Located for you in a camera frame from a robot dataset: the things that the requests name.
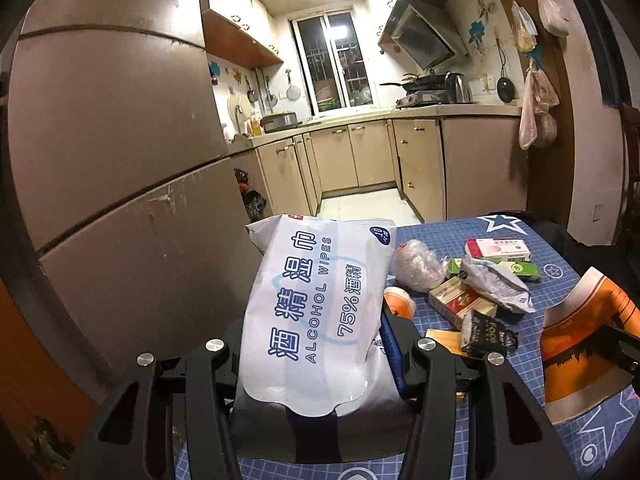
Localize gold cigarette box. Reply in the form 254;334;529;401
425;328;468;356

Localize black garbage bag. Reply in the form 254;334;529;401
234;168;268;222

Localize blue checked tablecloth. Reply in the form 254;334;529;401
240;211;639;479

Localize beige kitchen cabinets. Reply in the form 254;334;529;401
229;104;527;222

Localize grey refrigerator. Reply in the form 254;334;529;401
4;0;259;401

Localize white alcohol wipes pack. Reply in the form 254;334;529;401
239;214;396;417

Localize hanging pink cloth bag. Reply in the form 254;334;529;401
518;58;560;151

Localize red gold cigarette pack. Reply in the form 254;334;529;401
427;276;498;330

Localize orange white paper bag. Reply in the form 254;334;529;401
539;266;639;425

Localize range hood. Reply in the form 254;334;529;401
381;0;469;72

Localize kitchen window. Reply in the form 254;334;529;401
291;9;373;115

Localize crumpled clear plastic bag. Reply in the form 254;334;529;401
390;240;449;292

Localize red white medicine box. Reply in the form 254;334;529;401
464;238;532;261

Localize steel kettle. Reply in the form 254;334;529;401
445;72;473;104

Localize small black hanging pan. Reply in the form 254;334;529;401
496;38;515;103

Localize green toothpaste box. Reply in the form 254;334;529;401
448;258;541;282

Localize orange round lid cup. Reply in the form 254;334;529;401
383;286;416;320

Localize black crumpled wrapper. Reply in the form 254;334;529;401
460;310;518;356

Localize grey crumpled mailer bag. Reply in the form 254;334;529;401
458;256;535;314

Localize black frying pan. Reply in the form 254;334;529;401
383;75;446;94

